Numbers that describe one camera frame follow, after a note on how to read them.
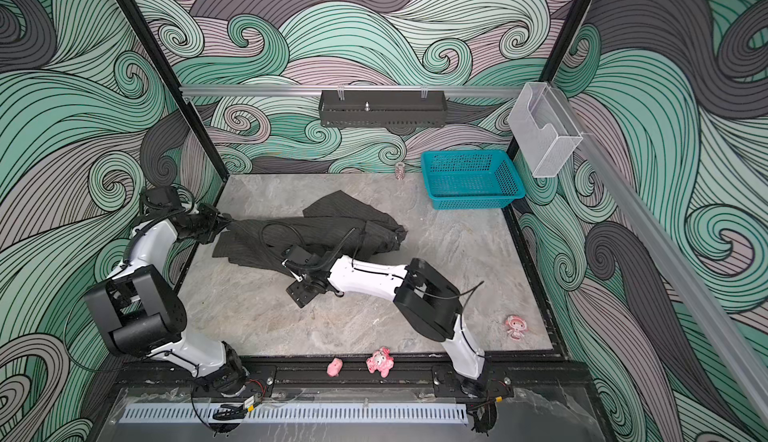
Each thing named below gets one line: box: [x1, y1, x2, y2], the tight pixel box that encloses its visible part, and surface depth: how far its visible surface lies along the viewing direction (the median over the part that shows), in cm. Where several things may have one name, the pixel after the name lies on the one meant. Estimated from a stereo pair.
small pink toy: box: [326, 357, 343, 378], surface depth 76 cm
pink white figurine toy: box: [505, 315, 528, 340], surface depth 81 cm
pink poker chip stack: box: [395, 162, 406, 181], surface depth 120 cm
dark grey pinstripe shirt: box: [212, 190, 408, 273], surface depth 97 cm
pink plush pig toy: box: [366, 346, 395, 379], surface depth 74 cm
